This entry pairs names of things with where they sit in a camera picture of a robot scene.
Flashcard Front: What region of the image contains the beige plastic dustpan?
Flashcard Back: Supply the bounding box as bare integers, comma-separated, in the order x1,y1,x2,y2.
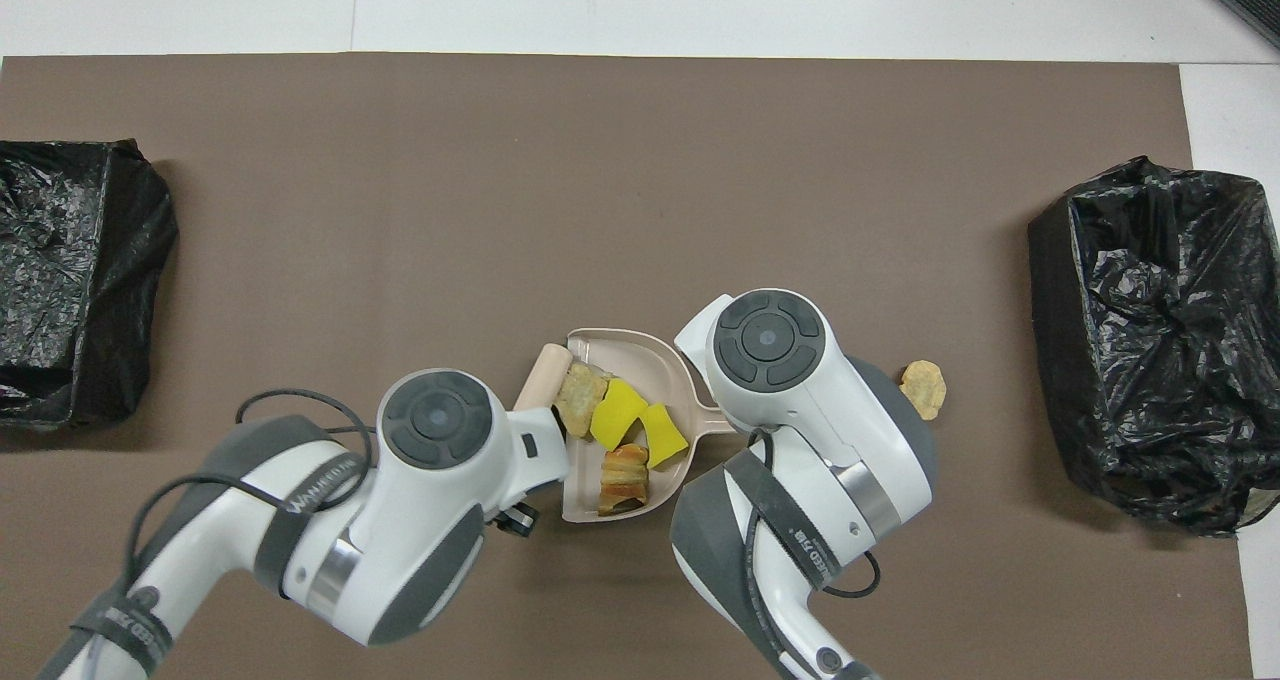
562,328,746,524

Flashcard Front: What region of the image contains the pale bread chunk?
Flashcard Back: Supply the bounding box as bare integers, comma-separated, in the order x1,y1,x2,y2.
900,360,948,421

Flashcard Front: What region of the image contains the black trash bag bin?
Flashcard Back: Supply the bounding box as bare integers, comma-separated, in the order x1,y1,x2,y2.
1027,156,1280,538
0,140,179,431

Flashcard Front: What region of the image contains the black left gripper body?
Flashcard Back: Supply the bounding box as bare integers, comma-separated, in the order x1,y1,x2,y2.
490,502,541,539

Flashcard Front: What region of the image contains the torn bread piece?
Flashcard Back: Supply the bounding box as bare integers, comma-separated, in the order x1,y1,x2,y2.
597,444,651,516
553,362,611,439

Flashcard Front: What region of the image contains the yellow sponge piece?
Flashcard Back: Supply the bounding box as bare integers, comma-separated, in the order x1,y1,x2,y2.
590,378,651,451
640,403,691,471

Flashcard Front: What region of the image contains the beige hand brush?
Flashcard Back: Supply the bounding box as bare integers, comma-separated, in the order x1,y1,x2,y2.
513,344,574,413

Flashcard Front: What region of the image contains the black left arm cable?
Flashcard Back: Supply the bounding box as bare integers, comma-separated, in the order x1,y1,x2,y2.
125,390,376,601

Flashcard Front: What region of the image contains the brown table mat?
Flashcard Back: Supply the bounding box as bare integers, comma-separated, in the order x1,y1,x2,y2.
0,53,1254,680

